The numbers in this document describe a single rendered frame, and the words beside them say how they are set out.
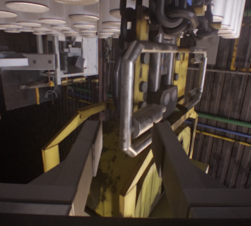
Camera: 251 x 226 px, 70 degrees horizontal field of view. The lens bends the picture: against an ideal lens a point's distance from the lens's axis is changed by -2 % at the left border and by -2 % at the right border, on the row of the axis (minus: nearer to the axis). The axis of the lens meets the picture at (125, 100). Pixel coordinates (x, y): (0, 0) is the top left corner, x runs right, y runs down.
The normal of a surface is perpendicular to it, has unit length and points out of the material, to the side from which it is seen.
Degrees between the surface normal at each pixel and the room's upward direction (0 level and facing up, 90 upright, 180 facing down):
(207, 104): 90
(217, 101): 90
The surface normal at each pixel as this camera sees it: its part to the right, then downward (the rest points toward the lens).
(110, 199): -0.56, 0.11
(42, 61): 0.18, 0.28
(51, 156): 0.82, 0.18
